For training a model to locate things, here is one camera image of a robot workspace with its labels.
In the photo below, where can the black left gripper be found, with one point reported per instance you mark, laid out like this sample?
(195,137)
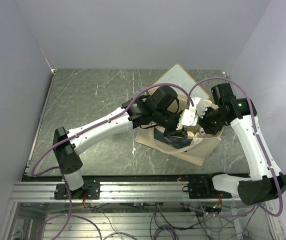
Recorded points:
(178,116)

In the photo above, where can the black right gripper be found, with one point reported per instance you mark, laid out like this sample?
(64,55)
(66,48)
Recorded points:
(208,127)

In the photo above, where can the cream cylindrical bottle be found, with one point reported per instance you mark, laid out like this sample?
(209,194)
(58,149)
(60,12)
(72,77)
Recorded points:
(190,134)

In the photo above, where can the cream canvas tote bag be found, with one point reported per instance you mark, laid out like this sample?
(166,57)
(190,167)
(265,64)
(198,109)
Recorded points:
(194,150)

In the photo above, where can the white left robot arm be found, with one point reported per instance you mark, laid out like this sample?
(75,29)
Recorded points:
(147,111)

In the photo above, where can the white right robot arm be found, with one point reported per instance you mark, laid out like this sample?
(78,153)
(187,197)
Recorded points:
(266,181)

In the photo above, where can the yellow-framed small whiteboard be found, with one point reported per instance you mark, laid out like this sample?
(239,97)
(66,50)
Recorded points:
(179,76)

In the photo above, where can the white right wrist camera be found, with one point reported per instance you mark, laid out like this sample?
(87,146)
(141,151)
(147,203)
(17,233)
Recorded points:
(198,107)

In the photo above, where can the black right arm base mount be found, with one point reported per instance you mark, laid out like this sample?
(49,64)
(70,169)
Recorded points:
(200,186)

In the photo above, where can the aluminium front frame rail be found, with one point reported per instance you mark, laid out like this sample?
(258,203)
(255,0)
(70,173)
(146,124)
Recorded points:
(117,192)

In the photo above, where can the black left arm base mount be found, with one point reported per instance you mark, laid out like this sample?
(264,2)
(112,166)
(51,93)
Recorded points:
(89,191)

